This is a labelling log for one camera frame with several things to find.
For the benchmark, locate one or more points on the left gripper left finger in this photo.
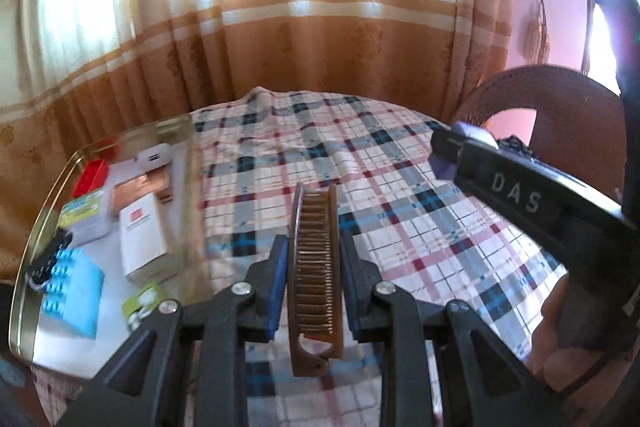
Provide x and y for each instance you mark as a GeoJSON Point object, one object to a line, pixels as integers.
{"type": "Point", "coordinates": [268, 277]}

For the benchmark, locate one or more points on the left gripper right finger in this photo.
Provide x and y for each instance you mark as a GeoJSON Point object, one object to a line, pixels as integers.
{"type": "Point", "coordinates": [365, 316]}

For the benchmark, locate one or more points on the brown comb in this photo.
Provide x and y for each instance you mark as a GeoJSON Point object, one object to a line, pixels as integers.
{"type": "Point", "coordinates": [315, 302]}

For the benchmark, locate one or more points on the green cube toy brick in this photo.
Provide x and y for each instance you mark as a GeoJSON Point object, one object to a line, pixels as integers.
{"type": "Point", "coordinates": [142, 304]}

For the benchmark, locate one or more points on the white Oriental Club box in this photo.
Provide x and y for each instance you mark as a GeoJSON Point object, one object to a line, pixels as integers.
{"type": "Point", "coordinates": [145, 251]}

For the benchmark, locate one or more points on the copper coloured box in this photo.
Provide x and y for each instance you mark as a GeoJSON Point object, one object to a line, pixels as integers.
{"type": "Point", "coordinates": [157, 182]}

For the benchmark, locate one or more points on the white charger plug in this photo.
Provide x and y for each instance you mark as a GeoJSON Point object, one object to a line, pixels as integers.
{"type": "Point", "coordinates": [154, 157]}

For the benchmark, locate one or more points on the blue toy brick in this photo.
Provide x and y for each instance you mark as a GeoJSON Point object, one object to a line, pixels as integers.
{"type": "Point", "coordinates": [72, 295]}

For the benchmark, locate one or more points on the green floss pick box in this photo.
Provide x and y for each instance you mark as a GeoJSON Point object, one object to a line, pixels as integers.
{"type": "Point", "coordinates": [86, 217]}

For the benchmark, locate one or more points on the red toy brick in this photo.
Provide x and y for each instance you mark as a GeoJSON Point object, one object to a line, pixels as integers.
{"type": "Point", "coordinates": [92, 177]}

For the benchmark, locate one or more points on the plaid tablecloth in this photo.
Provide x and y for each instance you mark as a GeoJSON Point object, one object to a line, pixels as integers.
{"type": "Point", "coordinates": [424, 234]}

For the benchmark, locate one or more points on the navy feather pattern cushion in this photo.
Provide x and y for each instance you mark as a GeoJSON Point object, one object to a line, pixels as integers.
{"type": "Point", "coordinates": [514, 145]}

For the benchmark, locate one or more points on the white paper tray liner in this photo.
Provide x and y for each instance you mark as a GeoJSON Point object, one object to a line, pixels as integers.
{"type": "Point", "coordinates": [91, 253]}

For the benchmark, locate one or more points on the gold metal tray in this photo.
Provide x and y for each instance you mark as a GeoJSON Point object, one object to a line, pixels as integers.
{"type": "Point", "coordinates": [37, 340]}

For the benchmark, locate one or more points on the curtain tassel tieback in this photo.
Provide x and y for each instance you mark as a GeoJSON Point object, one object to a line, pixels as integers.
{"type": "Point", "coordinates": [537, 40]}

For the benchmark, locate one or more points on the beige orange curtain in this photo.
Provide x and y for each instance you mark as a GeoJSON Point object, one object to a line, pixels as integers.
{"type": "Point", "coordinates": [78, 71]}

